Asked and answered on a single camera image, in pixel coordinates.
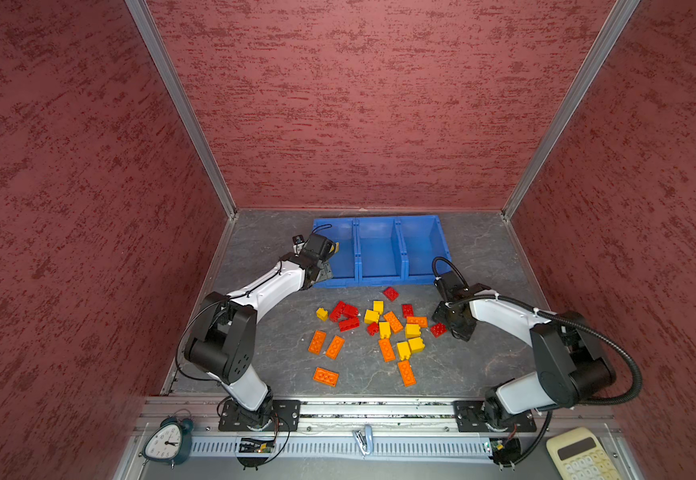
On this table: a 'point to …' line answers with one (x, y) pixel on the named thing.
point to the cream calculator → (579, 455)
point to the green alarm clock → (171, 442)
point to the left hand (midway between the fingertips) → (309, 277)
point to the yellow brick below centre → (385, 329)
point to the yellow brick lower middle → (403, 350)
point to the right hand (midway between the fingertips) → (442, 330)
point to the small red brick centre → (373, 328)
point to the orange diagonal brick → (394, 322)
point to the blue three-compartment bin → (385, 251)
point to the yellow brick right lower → (416, 344)
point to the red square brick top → (390, 293)
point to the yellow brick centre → (371, 316)
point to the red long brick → (349, 323)
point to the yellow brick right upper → (412, 330)
